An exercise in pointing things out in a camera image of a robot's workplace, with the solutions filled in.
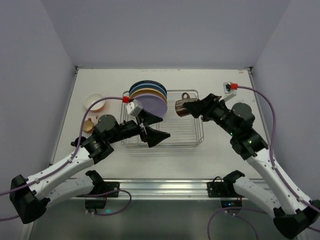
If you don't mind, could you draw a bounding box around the aluminium frame rail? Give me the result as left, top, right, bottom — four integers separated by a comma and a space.
31, 176, 296, 201

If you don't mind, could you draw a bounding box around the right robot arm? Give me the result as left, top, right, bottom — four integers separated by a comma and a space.
183, 93, 320, 240

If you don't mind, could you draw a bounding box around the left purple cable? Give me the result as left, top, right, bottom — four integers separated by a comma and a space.
0, 94, 132, 223

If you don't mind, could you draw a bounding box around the metal wire dish rack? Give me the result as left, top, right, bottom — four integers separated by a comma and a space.
117, 89, 205, 150

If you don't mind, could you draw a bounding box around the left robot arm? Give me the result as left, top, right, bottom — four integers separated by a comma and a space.
9, 109, 171, 224

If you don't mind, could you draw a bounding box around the dark red cup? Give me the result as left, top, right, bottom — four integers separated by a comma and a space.
174, 92, 197, 117

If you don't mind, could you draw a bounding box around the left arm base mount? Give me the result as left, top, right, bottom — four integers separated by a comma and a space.
78, 181, 120, 212

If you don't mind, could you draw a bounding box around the light blue plate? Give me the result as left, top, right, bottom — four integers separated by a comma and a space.
129, 83, 167, 101

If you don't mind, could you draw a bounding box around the orange mug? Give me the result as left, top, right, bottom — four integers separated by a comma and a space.
82, 118, 95, 133

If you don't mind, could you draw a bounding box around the yellow plate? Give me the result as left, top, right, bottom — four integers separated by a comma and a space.
129, 88, 167, 105

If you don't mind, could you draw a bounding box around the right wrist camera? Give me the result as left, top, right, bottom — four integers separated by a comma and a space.
219, 82, 238, 102

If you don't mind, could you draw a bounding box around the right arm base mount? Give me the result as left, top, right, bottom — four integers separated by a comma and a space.
206, 176, 243, 208

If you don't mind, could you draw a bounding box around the orange bowl white inside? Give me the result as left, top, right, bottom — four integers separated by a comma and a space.
84, 93, 106, 112

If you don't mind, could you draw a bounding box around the purple plate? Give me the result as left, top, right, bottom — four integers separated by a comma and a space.
134, 93, 168, 118

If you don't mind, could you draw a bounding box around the dark teal plate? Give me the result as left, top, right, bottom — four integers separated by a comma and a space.
129, 80, 167, 95

